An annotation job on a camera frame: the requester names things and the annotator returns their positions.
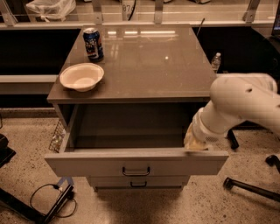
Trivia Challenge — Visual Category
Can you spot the grey drawer cabinet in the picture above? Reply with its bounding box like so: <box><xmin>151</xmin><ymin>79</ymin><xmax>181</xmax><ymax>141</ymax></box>
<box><xmin>46</xmin><ymin>24</ymin><xmax>228</xmax><ymax>192</ymax></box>

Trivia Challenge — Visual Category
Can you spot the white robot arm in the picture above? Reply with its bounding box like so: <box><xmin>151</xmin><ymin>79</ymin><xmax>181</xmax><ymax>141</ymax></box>
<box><xmin>184</xmin><ymin>73</ymin><xmax>280</xmax><ymax>151</ymax></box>

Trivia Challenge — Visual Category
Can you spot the clear plastic water bottle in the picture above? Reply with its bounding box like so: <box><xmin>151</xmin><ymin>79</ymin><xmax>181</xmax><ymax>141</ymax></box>
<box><xmin>211</xmin><ymin>52</ymin><xmax>221</xmax><ymax>73</ymax></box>

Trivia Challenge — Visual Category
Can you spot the clear plastic bag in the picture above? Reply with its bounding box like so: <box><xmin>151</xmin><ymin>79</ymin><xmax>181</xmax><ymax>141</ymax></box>
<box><xmin>26</xmin><ymin>0</ymin><xmax>76</xmax><ymax>22</ymax></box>

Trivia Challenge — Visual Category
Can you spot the wire mesh waste basket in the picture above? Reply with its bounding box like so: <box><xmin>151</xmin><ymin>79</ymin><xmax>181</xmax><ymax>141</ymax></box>
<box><xmin>49</xmin><ymin>121</ymin><xmax>66</xmax><ymax>153</ymax></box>

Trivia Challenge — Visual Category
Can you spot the black office chair base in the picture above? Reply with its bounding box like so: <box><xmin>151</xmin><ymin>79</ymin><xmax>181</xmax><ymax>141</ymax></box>
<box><xmin>216</xmin><ymin>155</ymin><xmax>280</xmax><ymax>210</ymax></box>

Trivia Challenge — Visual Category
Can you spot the white paper bowl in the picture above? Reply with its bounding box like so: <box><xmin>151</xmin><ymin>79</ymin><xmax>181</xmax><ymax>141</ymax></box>
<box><xmin>59</xmin><ymin>63</ymin><xmax>104</xmax><ymax>92</ymax></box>

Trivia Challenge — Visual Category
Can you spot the black table leg left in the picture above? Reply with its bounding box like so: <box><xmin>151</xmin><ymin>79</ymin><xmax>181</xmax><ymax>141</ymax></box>
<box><xmin>0</xmin><ymin>185</ymin><xmax>74</xmax><ymax>224</ymax></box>

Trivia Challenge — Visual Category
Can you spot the blue soda can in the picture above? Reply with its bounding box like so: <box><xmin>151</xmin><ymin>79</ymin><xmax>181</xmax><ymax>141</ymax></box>
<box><xmin>83</xmin><ymin>27</ymin><xmax>104</xmax><ymax>62</ymax></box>

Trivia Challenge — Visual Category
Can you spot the grey top drawer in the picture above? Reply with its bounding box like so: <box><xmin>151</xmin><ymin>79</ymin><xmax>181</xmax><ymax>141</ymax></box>
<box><xmin>45</xmin><ymin>103</ymin><xmax>228</xmax><ymax>178</ymax></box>

